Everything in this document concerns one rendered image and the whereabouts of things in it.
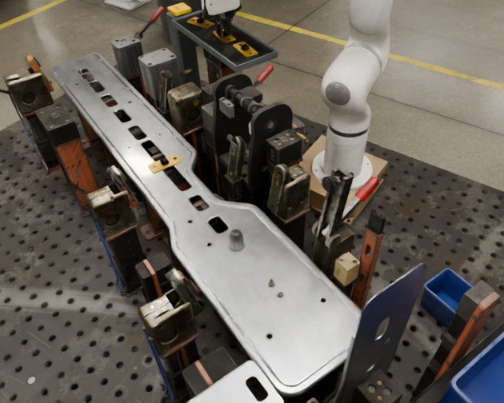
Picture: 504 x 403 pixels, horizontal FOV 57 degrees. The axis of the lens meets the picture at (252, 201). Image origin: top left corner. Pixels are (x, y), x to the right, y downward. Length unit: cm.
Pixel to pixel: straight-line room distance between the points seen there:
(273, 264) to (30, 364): 68
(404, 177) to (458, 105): 179
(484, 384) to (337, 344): 24
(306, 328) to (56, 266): 84
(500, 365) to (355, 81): 68
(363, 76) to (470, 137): 200
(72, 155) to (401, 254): 101
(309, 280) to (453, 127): 235
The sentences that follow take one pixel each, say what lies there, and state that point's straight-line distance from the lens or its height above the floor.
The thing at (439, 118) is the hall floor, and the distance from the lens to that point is 324.
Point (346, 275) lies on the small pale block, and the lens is 91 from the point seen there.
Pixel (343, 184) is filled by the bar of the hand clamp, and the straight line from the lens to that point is 85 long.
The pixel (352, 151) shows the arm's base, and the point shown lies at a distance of 138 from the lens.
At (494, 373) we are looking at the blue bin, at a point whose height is 103.
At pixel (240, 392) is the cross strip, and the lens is 84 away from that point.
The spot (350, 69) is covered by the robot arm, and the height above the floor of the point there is 120.
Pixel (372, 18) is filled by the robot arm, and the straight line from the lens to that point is 116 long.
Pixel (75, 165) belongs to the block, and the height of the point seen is 88.
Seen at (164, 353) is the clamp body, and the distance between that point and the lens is 96.
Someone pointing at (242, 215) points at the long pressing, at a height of 100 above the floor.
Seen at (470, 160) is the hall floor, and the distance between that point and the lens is 297.
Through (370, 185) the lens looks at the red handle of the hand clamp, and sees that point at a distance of 95.
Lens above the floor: 178
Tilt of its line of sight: 45 degrees down
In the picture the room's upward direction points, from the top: 3 degrees counter-clockwise
